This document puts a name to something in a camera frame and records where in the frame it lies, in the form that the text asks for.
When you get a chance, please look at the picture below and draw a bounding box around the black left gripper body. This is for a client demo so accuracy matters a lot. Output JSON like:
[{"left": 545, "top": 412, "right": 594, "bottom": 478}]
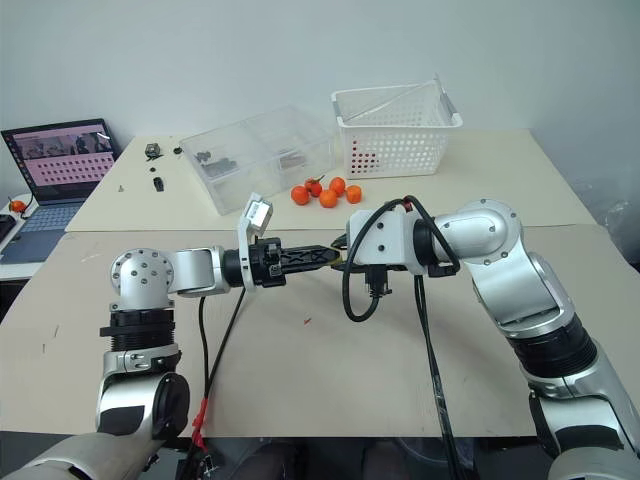
[{"left": 248, "top": 237, "right": 288, "bottom": 290}]

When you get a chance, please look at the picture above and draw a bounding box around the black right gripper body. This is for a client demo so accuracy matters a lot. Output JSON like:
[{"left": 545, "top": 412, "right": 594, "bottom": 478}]
[{"left": 360, "top": 263, "right": 402, "bottom": 302}]

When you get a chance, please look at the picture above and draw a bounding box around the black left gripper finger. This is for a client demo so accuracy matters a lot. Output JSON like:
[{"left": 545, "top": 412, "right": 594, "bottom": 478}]
[
  {"left": 279, "top": 243, "right": 336, "bottom": 262},
  {"left": 280, "top": 258, "right": 336, "bottom": 276}
]

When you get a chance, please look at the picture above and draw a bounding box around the red object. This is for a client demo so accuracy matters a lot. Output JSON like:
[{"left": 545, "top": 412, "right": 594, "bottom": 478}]
[{"left": 350, "top": 141, "right": 377, "bottom": 177}]

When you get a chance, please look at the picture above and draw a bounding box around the clear plastic compartment box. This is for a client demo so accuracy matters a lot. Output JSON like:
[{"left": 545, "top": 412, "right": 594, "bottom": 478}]
[{"left": 178, "top": 103, "right": 336, "bottom": 217}]

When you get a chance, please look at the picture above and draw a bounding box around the white perforated plastic basket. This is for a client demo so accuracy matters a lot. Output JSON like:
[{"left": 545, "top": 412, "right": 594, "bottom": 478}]
[{"left": 330, "top": 73, "right": 465, "bottom": 181}]

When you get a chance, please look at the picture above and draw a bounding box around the pile of black parts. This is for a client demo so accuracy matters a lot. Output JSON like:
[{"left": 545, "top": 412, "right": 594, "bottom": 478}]
[{"left": 194, "top": 149, "right": 239, "bottom": 177}]

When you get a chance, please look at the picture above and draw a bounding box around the open laptop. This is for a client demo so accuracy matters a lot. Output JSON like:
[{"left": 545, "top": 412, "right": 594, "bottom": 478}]
[{"left": 0, "top": 117, "right": 122, "bottom": 234}]

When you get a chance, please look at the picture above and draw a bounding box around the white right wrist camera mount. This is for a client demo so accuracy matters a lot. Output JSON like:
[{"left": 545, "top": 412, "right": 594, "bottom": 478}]
[{"left": 347, "top": 201, "right": 436, "bottom": 275}]

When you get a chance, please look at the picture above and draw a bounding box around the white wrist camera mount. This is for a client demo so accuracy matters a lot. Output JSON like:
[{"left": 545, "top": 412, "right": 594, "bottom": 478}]
[
  {"left": 236, "top": 191, "right": 275, "bottom": 290},
  {"left": 347, "top": 201, "right": 436, "bottom": 275}
]

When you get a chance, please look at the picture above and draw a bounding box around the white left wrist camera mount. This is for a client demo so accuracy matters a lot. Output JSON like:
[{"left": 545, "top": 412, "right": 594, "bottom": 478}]
[{"left": 236, "top": 191, "right": 275, "bottom": 290}]

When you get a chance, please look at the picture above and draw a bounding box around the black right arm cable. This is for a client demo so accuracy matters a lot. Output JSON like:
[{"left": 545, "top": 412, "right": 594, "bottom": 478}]
[{"left": 340, "top": 195, "right": 474, "bottom": 480}]

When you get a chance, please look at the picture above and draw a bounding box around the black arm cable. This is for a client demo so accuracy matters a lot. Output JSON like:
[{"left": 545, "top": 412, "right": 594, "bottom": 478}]
[
  {"left": 183, "top": 287, "right": 248, "bottom": 480},
  {"left": 340, "top": 195, "right": 474, "bottom": 480}
]

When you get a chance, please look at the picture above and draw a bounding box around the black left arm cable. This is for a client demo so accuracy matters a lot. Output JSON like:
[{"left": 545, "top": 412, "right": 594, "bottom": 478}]
[{"left": 183, "top": 287, "right": 248, "bottom": 480}]

